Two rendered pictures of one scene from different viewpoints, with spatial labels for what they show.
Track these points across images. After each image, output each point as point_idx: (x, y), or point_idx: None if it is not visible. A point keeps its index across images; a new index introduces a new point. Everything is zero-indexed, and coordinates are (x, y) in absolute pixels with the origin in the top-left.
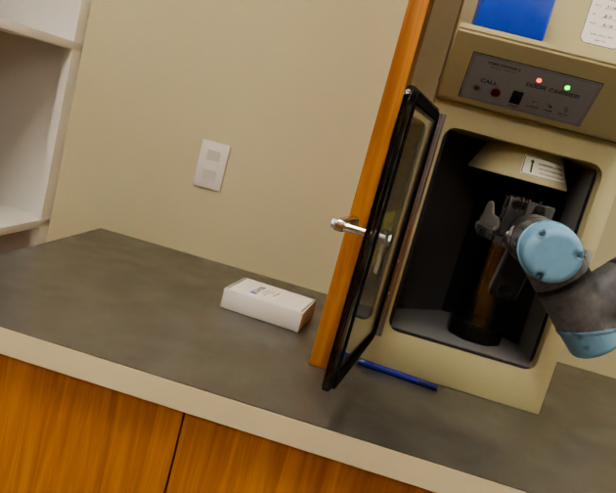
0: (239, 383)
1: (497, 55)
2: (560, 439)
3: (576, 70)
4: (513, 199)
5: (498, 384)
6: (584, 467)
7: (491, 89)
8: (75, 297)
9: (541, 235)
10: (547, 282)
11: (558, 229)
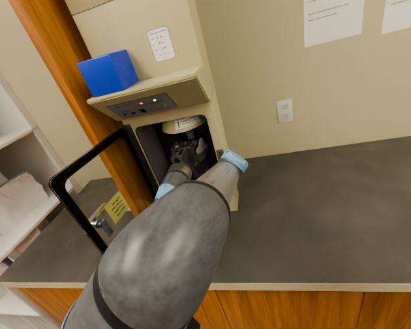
0: None
1: (114, 104)
2: (242, 226)
3: (149, 94)
4: (172, 150)
5: None
6: (246, 244)
7: (130, 112)
8: (64, 241)
9: (156, 199)
10: None
11: (161, 195)
